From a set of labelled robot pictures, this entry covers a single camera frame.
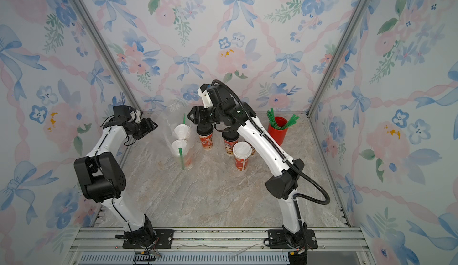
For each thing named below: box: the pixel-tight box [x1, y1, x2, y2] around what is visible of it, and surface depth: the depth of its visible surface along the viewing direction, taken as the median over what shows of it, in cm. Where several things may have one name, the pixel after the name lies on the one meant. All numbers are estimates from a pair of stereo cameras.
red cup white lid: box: [232, 141, 253, 172], surface depth 84 cm
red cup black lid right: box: [221, 131, 240, 156], surface depth 90 cm
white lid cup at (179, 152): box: [171, 139, 188, 169], surface depth 85 cm
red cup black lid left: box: [196, 122, 215, 152], surface depth 92 cm
